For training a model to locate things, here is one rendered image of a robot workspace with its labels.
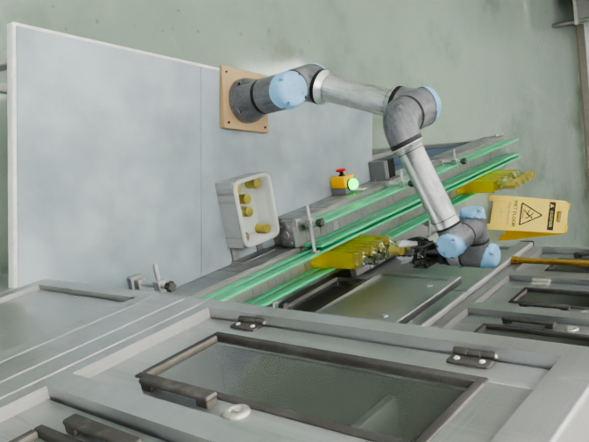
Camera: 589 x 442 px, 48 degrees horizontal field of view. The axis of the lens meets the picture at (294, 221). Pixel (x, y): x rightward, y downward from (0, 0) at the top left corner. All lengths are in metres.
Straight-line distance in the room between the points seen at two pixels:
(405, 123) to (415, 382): 1.12
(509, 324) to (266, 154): 1.00
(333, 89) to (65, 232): 0.93
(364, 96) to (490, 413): 1.43
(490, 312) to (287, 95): 0.91
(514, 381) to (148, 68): 1.49
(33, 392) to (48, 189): 0.85
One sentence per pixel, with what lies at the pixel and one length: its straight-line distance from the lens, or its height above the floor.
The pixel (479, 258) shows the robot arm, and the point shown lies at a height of 1.48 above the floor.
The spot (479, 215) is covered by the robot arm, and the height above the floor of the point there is 1.49.
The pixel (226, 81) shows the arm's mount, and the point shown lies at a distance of 2.22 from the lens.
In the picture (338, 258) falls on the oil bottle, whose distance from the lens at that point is 2.24.
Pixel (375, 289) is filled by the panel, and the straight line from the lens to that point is 2.30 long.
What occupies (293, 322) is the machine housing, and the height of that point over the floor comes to 1.64.
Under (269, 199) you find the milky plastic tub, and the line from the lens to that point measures 2.23.
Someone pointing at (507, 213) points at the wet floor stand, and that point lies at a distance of 5.57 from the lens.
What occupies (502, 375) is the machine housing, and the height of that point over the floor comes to 2.02.
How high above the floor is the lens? 2.36
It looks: 41 degrees down
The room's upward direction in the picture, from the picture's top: 90 degrees clockwise
